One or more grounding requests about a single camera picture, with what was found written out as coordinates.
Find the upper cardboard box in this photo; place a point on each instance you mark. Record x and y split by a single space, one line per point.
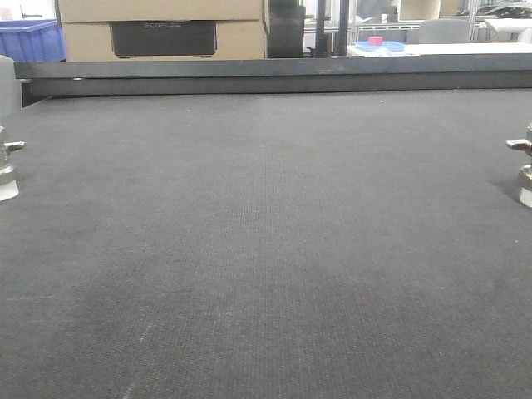
140 10

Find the black upright post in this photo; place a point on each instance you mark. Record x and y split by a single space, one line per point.
286 29

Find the lower cardboard box black label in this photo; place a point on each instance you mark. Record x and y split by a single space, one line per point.
91 42

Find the blue tray on table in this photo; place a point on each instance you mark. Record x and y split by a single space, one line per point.
390 46

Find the white background table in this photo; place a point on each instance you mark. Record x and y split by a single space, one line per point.
412 50

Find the blue plastic crate background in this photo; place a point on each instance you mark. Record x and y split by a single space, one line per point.
27 40

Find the black conveyor side rail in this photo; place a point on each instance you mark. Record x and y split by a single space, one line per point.
277 76

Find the black conveyor belt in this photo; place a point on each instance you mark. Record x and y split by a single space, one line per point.
366 245

